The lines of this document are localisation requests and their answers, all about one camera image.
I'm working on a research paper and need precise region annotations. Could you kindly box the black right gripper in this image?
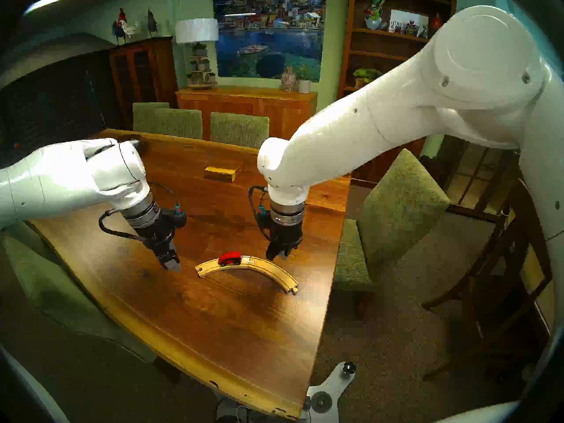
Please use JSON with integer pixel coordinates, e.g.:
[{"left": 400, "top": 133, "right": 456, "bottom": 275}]
[{"left": 263, "top": 217, "right": 304, "bottom": 261}]

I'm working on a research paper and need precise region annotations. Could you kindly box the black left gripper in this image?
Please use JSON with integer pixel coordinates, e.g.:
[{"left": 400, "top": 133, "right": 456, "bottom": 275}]
[{"left": 141, "top": 209, "right": 187, "bottom": 271}]

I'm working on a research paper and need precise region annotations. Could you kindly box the curved wooden train track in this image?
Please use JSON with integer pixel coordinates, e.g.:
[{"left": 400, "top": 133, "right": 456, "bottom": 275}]
[
  {"left": 195, "top": 256, "right": 260, "bottom": 278},
  {"left": 248, "top": 257, "right": 299, "bottom": 296}
]

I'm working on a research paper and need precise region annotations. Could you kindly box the flat wooden box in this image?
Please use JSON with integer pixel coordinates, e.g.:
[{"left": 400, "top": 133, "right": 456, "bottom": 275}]
[{"left": 204, "top": 160, "right": 245, "bottom": 183}]

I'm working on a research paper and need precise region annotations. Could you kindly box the green upholstered dining chair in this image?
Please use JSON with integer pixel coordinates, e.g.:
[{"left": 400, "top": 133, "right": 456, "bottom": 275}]
[
  {"left": 334, "top": 149, "right": 450, "bottom": 320},
  {"left": 2, "top": 237, "right": 157, "bottom": 364},
  {"left": 210, "top": 112, "right": 270, "bottom": 150},
  {"left": 132, "top": 102, "right": 170, "bottom": 134},
  {"left": 154, "top": 108, "right": 204, "bottom": 140}
]

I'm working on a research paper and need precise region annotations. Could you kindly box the round tray with blue inlay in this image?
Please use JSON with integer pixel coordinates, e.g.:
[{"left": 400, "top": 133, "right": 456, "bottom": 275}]
[{"left": 117, "top": 134, "right": 145, "bottom": 154}]

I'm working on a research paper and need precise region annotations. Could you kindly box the light wooden sideboard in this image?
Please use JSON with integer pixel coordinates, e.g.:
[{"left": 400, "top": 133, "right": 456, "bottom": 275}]
[{"left": 175, "top": 85, "right": 318, "bottom": 141}]

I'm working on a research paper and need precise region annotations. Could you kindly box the plant in white pot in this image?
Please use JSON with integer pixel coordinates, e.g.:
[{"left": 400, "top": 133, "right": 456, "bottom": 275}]
[{"left": 294, "top": 63, "right": 313, "bottom": 94}]

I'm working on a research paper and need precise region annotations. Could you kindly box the tall dark wooden cabinet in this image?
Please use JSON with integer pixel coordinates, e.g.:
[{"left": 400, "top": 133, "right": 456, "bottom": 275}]
[{"left": 108, "top": 37, "right": 179, "bottom": 131}]

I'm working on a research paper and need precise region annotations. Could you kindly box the succulent in wooden planter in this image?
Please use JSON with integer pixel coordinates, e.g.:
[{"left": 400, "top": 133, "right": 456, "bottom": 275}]
[{"left": 352, "top": 67, "right": 383, "bottom": 89}]

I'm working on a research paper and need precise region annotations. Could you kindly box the tiered stand with small plants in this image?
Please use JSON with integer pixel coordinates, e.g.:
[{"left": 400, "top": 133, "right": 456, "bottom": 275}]
[{"left": 186, "top": 41, "right": 218, "bottom": 90}]

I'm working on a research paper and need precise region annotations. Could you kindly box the glass door wooden cabinet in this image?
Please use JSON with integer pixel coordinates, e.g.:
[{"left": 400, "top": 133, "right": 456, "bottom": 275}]
[{"left": 436, "top": 136, "right": 520, "bottom": 222}]

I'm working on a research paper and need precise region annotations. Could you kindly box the harbour town painting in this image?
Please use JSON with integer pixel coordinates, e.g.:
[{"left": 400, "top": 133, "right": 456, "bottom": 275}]
[{"left": 212, "top": 0, "right": 327, "bottom": 83}]

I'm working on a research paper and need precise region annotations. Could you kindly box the dark wooden bookshelf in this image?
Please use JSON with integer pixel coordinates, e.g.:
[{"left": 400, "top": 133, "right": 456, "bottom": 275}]
[{"left": 337, "top": 0, "right": 459, "bottom": 185}]

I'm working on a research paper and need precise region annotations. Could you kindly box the white drum lamp shade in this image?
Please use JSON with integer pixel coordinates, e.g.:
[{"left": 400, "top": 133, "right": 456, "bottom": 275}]
[{"left": 174, "top": 18, "right": 219, "bottom": 45}]

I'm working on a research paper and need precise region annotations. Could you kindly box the white rooster figurine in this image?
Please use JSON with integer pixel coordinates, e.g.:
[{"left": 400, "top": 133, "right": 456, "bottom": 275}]
[{"left": 121, "top": 17, "right": 148, "bottom": 43}]

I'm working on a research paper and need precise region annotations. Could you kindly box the blue and red rooster figurine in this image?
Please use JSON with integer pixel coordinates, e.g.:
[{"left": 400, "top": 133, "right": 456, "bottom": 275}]
[{"left": 111, "top": 8, "right": 128, "bottom": 45}]

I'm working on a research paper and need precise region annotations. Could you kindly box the dark wooden slatted chair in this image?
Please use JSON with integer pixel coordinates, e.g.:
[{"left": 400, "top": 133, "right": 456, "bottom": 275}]
[{"left": 421, "top": 178, "right": 556, "bottom": 381}]

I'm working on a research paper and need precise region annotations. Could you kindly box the green frog figurine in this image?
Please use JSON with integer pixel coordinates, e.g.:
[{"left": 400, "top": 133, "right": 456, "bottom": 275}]
[{"left": 363, "top": 0, "right": 386, "bottom": 30}]

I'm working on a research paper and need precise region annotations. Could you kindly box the framed text sign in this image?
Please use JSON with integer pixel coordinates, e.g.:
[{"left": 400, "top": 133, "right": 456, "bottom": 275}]
[{"left": 388, "top": 8, "right": 430, "bottom": 36}]

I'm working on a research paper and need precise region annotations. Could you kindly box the ceiling light panel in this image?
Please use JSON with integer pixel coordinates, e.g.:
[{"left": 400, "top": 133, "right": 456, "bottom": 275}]
[{"left": 23, "top": 0, "right": 72, "bottom": 15}]

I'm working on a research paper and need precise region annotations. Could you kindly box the black cable with blue plug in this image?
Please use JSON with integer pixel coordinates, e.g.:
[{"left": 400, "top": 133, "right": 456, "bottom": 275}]
[{"left": 248, "top": 186, "right": 271, "bottom": 241}]

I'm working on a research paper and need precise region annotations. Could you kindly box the thin cable with blue plug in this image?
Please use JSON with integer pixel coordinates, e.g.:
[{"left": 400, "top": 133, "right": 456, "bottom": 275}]
[{"left": 148, "top": 183, "right": 187, "bottom": 228}]

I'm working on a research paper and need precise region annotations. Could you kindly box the thick braided black cable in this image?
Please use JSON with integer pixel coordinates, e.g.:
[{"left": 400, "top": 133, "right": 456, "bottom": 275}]
[{"left": 98, "top": 208, "right": 152, "bottom": 244}]

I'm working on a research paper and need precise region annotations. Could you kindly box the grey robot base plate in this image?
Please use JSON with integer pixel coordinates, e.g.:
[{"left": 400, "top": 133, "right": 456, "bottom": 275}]
[{"left": 304, "top": 361, "right": 356, "bottom": 423}]

